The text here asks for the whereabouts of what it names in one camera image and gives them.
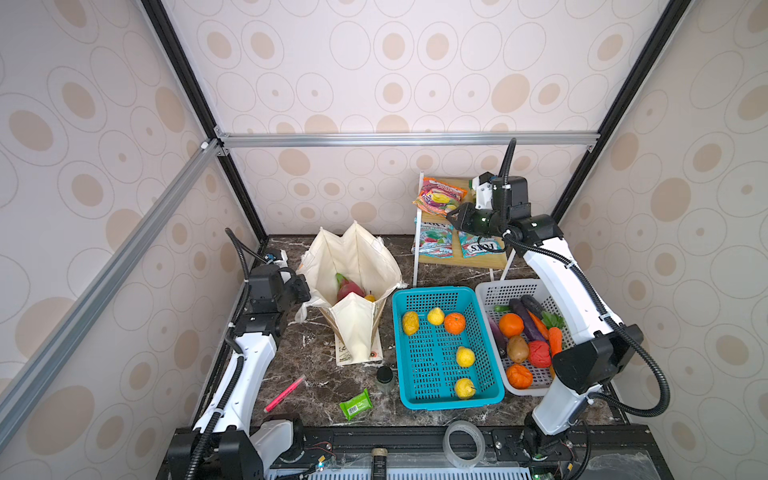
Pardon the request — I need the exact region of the pink dragon fruit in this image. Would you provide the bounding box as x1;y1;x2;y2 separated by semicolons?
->
335;273;367;302

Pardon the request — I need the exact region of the red candy bag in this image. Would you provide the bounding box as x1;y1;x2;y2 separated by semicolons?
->
413;177;467;217

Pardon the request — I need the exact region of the cream canvas grocery bag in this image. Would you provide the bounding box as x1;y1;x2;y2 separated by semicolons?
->
295;223;406;366

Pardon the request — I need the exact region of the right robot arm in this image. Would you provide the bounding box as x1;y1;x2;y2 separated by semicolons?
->
447;139;671;436

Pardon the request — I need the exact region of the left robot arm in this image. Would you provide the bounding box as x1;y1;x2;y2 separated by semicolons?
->
166;228;310;479

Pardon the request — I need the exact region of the teal Fox's candy bag right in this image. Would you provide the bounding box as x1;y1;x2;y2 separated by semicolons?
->
458;231;505;258

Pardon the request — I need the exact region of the teal candy bag left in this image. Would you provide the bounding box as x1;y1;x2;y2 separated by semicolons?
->
418;222;454;258

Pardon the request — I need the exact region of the white wooden two-tier shelf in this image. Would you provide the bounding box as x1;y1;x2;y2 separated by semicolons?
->
411;207;524;286

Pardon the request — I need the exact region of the pink marker pen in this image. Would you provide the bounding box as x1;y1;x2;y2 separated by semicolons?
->
264;376;305;413

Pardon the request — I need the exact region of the orange fruit in white basket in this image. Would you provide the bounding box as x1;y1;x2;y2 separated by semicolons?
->
498;313;525;338

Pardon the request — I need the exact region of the orange carrot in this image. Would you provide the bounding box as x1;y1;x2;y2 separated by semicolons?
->
542;311;565;356

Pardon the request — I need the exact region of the purple eggplant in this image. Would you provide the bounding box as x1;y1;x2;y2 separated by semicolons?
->
509;298;548;341

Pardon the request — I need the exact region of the white plastic basket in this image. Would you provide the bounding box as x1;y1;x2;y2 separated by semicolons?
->
475;279;574;397

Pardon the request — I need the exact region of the dark small jar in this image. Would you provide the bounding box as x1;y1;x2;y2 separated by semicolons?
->
375;365;397;394

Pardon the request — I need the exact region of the orange tangerine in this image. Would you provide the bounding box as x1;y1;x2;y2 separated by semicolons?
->
443;313;466;335

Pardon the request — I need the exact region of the yellow starfruit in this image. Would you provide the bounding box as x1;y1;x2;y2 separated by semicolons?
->
401;311;420;336

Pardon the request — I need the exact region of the green wipes packet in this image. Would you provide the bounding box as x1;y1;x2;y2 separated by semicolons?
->
339;389;373;421

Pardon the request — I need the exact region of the small yellow fruit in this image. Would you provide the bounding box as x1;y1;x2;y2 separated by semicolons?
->
426;307;445;326

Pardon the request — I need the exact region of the potato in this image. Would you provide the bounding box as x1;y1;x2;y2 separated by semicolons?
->
506;335;530;364

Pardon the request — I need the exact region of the red tomato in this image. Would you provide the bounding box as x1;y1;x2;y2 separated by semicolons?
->
528;340;552;369

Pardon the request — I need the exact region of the teal plastic basket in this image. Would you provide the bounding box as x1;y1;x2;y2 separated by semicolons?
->
392;286;504;411

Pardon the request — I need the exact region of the clear tape roll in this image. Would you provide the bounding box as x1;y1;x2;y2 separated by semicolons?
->
442;420;486;470

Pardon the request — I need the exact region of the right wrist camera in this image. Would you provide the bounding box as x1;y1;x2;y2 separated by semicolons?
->
470;172;494;210

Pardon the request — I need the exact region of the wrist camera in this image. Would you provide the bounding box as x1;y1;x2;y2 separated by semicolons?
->
470;172;494;210
265;248;288;268

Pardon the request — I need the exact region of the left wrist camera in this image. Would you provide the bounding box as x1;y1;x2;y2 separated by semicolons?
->
265;248;288;268

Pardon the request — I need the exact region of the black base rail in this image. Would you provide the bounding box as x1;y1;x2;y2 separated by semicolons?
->
158;415;672;479

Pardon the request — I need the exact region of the aluminium frame bar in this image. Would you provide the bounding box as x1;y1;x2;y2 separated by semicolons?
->
1;130;600;449

